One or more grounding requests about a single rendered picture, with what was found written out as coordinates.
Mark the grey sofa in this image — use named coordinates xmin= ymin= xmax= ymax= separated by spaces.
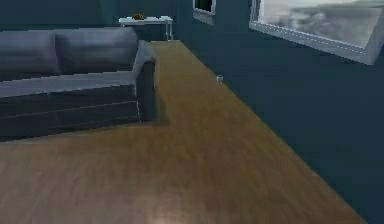
xmin=0 ymin=26 xmax=158 ymax=142

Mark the large white-framed window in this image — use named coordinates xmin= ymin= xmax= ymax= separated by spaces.
xmin=248 ymin=0 xmax=384 ymax=66

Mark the white side table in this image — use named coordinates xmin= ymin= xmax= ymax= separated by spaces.
xmin=118 ymin=15 xmax=175 ymax=42

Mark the small white-framed window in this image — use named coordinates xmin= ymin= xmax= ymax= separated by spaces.
xmin=192 ymin=0 xmax=217 ymax=27

